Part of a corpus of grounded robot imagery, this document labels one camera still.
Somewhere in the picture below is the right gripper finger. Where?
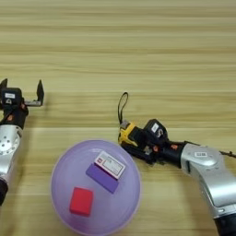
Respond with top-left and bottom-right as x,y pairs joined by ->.
121,143 -> 155,164

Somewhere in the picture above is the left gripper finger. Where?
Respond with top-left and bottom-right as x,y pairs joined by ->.
0,77 -> 9,94
35,79 -> 45,103

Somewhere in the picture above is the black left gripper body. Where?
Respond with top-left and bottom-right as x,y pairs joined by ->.
0,91 -> 43,130

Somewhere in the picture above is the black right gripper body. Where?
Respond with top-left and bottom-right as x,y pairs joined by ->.
141,134 -> 186,169

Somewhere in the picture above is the yellow black tape measure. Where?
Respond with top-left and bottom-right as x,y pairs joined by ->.
117,91 -> 146,149

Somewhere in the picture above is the red rectangular block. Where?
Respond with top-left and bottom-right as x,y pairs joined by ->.
68,186 -> 95,218

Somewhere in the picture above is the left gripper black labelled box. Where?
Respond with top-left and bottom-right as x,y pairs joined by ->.
1,87 -> 23,107

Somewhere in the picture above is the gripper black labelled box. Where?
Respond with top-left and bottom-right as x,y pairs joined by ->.
1,87 -> 23,107
144,118 -> 170,140

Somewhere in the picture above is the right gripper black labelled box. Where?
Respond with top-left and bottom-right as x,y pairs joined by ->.
144,118 -> 170,140

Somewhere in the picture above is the purple box with white label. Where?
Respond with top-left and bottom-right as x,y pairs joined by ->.
85,149 -> 127,195

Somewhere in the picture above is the purple round plate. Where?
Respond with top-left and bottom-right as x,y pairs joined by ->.
50,139 -> 143,236

